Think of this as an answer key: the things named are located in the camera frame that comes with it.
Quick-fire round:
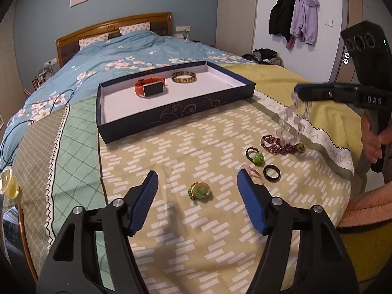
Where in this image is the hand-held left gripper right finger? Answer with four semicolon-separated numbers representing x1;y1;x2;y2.
237;169;360;294

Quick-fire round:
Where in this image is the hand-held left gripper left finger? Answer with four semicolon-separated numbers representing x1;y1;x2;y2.
36;170;159;294

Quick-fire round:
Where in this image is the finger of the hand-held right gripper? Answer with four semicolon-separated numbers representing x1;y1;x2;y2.
294;82;336;102

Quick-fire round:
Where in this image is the pink hair tie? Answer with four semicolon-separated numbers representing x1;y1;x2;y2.
240;165;265;186

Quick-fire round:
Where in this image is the black ring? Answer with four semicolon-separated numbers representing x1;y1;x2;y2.
263;165;282;181

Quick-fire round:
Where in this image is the clear crystal bead bracelet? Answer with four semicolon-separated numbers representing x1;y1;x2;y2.
276;92;312;146

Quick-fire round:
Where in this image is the green bead hair tie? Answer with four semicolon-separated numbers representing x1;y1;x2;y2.
246;147;265;166

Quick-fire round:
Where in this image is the yellow-green bead ring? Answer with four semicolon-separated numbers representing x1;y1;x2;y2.
188;182;211;202

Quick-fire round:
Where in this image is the garnet bead bracelet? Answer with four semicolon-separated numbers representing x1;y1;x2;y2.
261;135;299;155

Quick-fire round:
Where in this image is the dark blue box tray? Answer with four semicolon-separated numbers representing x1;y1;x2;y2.
96;60;256;144

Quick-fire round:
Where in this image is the person's right hand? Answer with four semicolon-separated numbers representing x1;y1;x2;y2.
361;110;392;163

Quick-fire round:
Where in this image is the pile of clothes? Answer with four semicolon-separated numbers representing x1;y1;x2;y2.
242;48;284;67

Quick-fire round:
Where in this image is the purple jacket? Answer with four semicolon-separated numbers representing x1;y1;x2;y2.
286;0;320;49

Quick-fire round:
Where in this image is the wooden bed with floral bedding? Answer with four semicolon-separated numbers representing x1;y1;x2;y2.
1;63;365;294

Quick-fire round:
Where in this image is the black jacket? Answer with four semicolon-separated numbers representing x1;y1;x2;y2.
269;0;296;42

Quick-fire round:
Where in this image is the orange smart watch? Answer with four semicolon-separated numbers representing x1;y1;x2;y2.
135;78;167;98

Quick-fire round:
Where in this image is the person's orange clothing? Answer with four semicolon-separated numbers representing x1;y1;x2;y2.
337;182;392;230

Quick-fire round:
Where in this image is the tortoiseshell bangle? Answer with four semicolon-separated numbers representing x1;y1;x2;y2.
171;71;197;84

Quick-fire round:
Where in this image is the yellow fleece clothing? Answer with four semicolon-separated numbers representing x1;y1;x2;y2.
345;229;392;284

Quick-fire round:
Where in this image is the glass cup of yellow drink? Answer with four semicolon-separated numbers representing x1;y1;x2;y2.
0;167;20;199

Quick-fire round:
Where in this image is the blue floral duvet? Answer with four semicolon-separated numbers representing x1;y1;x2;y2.
0;30;258;172

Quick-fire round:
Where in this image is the nightstand clutter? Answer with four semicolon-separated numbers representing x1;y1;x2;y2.
31;64;56;91

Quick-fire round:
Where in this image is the white dotted pillow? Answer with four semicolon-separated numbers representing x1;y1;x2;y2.
119;22;151;36
79;34;109;49

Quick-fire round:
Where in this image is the wooden headboard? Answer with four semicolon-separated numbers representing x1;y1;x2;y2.
56;12;173;68

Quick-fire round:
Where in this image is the black cable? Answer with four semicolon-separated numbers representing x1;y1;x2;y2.
0;89;75;166

